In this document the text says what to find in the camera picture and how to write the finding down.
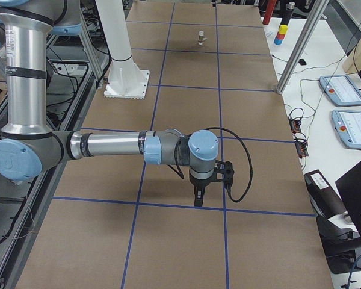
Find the orange circuit board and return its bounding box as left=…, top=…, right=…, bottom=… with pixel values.
left=289, top=118, right=301, bottom=133
left=295, top=141, right=309, bottom=159

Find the aluminium frame post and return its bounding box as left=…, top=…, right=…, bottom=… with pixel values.
left=276, top=0, right=329, bottom=95

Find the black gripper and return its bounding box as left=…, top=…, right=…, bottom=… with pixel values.
left=189, top=175, right=218, bottom=207

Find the small black box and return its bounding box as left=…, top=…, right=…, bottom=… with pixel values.
left=298, top=58, right=307, bottom=66

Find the teach pendant tablet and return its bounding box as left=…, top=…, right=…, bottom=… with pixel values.
left=319, top=75, right=361, bottom=107
left=331, top=110, right=361, bottom=150

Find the black cylinder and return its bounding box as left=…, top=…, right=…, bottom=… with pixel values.
left=280, top=1, right=295, bottom=25

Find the black monitor stand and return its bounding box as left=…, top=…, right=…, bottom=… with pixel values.
left=316, top=216, right=361, bottom=274

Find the black monitor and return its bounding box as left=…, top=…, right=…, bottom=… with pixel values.
left=336, top=161, right=361, bottom=235

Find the near orange circuit board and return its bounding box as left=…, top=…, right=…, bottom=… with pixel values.
left=295, top=141, right=309, bottom=159

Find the near teach pendant tablet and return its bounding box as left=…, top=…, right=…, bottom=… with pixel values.
left=331, top=110, right=361, bottom=150

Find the white PPR ball valve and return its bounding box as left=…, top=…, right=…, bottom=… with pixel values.
left=198, top=30, right=207, bottom=45

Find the red block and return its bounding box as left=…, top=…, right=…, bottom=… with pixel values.
left=276, top=33, right=285, bottom=40

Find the yellow block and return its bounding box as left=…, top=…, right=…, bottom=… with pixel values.
left=278, top=25, right=288, bottom=35

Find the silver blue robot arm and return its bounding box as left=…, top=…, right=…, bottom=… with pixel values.
left=0, top=1, right=218, bottom=207

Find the white camera mast with base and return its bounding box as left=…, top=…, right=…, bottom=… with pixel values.
left=96, top=0, right=150, bottom=99

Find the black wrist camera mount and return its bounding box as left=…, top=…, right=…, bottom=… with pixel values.
left=213, top=160, right=235, bottom=185

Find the blue block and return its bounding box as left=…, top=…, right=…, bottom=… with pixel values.
left=274, top=38, right=283, bottom=45

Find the far teach pendant tablet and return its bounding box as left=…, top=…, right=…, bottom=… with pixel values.
left=319, top=75, right=361, bottom=107

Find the red cylinder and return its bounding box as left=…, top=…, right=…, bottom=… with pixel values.
left=262, top=0, right=277, bottom=25

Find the far orange circuit board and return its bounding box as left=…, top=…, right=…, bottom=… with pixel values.
left=289, top=118, right=301, bottom=133

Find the black camera cable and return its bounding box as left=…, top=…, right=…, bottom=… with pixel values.
left=203, top=127, right=253, bottom=203

